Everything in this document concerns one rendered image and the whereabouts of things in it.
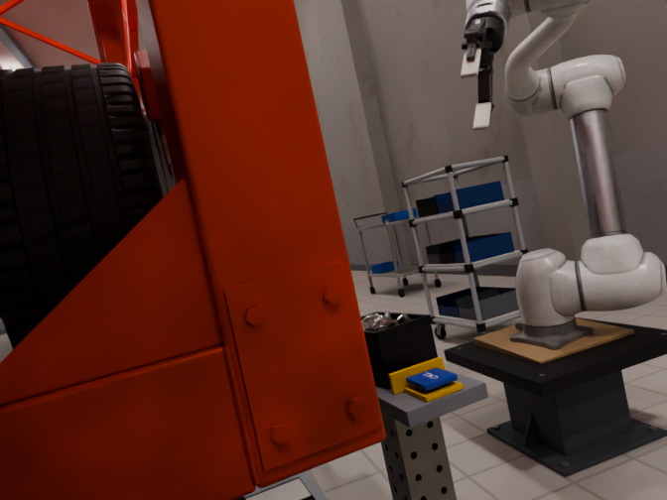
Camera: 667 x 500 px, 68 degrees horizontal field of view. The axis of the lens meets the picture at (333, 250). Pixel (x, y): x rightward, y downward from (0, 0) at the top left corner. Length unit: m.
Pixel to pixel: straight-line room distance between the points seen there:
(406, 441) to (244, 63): 0.78
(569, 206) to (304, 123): 3.63
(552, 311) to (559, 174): 2.57
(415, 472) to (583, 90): 1.17
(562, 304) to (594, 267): 0.14
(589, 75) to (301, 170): 1.25
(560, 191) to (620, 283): 2.58
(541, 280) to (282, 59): 1.16
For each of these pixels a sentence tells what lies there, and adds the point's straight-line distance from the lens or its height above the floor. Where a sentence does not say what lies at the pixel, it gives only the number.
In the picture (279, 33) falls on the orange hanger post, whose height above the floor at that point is 1.01.
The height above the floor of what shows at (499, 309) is 0.19.
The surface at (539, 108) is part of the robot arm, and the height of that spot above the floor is 1.02.
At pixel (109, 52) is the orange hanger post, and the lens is 5.14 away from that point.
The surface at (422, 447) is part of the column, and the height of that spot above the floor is 0.31.
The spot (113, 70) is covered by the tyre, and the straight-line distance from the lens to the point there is 0.93.
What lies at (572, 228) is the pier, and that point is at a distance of 4.12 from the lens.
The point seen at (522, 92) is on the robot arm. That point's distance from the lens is 1.64.
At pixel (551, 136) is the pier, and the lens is 4.12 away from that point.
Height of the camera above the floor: 0.77
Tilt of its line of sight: 2 degrees down
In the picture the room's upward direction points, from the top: 12 degrees counter-clockwise
